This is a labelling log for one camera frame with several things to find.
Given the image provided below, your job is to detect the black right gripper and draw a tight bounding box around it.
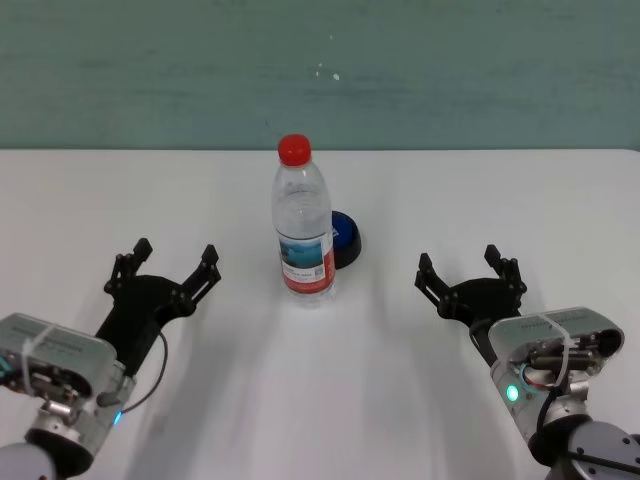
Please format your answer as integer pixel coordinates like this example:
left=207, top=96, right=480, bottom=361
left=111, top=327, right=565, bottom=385
left=413, top=243, right=529, bottom=365

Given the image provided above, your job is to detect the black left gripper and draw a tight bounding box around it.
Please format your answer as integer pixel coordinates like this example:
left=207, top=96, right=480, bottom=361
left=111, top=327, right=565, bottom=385
left=94, top=237, right=221, bottom=377

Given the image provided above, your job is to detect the blue push button black base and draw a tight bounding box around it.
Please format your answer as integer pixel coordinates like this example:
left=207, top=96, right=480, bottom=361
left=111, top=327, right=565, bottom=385
left=330, top=209, right=365, bottom=271

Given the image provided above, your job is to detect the clear water bottle red cap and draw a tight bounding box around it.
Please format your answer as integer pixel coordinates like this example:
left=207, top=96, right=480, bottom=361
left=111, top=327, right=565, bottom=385
left=271, top=132, right=337, bottom=309

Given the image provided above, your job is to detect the thin left gripper cable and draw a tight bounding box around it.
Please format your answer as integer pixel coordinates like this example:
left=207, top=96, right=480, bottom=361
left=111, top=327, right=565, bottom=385
left=118, top=331, right=170, bottom=415

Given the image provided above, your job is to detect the thin gripper cable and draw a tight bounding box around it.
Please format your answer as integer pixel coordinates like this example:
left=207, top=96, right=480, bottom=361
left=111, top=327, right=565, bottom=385
left=534, top=387, right=569, bottom=451
left=118, top=331, right=170, bottom=415

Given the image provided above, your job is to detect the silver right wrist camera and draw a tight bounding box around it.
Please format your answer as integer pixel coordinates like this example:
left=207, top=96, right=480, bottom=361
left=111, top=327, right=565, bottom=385
left=487, top=305, right=627, bottom=374

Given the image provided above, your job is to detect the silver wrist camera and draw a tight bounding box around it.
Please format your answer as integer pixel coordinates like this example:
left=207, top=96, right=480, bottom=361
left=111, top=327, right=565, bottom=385
left=0, top=312, right=119, bottom=404
left=487, top=305, right=627, bottom=374

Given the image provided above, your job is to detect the white right camera zip tie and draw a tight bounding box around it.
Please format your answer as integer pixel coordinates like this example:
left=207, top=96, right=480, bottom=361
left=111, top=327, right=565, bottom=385
left=541, top=313, right=575, bottom=390

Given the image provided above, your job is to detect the white camera zip tie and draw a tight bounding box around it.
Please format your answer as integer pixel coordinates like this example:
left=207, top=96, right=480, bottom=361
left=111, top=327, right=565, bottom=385
left=20, top=324, right=57, bottom=399
left=541, top=313, right=575, bottom=390

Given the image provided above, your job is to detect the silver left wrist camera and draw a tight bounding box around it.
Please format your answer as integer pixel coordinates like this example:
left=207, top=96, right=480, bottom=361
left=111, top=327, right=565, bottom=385
left=0, top=312, right=119, bottom=404

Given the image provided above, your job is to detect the thin right gripper cable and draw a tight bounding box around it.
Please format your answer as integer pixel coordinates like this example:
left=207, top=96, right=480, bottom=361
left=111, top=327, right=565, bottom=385
left=534, top=387, right=569, bottom=451

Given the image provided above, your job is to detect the white left camera zip tie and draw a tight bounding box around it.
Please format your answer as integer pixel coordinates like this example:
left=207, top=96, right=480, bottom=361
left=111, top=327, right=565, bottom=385
left=20, top=324, right=57, bottom=399

